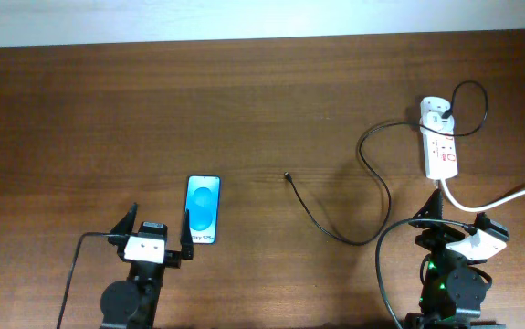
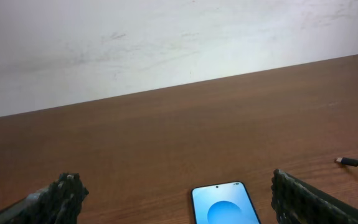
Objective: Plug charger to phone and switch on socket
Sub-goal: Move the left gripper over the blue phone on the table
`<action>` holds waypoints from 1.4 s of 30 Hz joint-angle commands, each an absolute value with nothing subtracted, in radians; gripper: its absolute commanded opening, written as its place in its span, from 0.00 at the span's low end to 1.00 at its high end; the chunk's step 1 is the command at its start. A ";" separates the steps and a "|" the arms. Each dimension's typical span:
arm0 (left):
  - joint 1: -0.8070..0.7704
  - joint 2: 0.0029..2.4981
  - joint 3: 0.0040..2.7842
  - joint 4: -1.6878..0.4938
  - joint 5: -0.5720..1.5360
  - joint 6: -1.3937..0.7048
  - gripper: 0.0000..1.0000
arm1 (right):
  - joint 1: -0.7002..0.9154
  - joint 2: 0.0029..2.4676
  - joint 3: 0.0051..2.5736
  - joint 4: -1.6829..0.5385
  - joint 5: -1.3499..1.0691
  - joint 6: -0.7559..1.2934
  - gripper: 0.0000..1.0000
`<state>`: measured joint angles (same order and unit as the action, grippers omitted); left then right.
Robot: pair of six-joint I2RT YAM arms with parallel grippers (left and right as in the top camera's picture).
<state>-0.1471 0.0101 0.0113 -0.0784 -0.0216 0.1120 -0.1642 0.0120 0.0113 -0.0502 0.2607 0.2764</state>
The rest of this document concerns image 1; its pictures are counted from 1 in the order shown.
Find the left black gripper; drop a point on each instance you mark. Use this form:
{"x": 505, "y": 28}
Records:
{"x": 171, "y": 259}

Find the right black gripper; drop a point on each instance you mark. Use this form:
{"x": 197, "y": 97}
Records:
{"x": 438, "y": 233}

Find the white USB wall charger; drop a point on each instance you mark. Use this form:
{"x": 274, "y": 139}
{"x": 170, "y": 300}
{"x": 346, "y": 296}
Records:
{"x": 434, "y": 122}

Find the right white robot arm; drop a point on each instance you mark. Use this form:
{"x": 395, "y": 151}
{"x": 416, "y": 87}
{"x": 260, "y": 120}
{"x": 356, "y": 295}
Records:
{"x": 453, "y": 286}

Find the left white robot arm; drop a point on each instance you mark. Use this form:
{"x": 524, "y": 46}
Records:
{"x": 132, "y": 303}

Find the blue screen Galaxy smartphone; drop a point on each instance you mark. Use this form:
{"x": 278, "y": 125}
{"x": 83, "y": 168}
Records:
{"x": 202, "y": 201}

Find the white power strip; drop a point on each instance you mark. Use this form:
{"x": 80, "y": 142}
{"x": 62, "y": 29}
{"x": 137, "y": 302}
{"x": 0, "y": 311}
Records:
{"x": 439, "y": 149}

